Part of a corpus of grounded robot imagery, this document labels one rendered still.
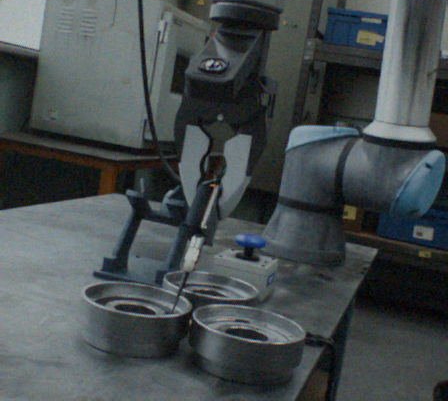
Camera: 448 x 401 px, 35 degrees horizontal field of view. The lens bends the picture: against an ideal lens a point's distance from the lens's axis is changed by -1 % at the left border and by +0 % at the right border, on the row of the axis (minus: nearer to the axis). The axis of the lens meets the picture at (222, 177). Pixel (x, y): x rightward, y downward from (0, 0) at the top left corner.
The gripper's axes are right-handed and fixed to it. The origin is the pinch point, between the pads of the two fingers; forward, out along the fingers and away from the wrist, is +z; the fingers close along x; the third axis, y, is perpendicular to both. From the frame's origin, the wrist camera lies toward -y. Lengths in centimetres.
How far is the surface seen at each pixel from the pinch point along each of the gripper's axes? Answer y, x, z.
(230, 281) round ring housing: 9.3, -1.4, 9.4
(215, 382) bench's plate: -11.8, -6.6, 13.0
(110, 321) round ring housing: -12.4, 3.4, 9.9
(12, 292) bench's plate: -2.9, 19.0, 13.0
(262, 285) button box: 16.6, -3.8, 10.8
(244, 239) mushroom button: 18.3, -0.1, 6.0
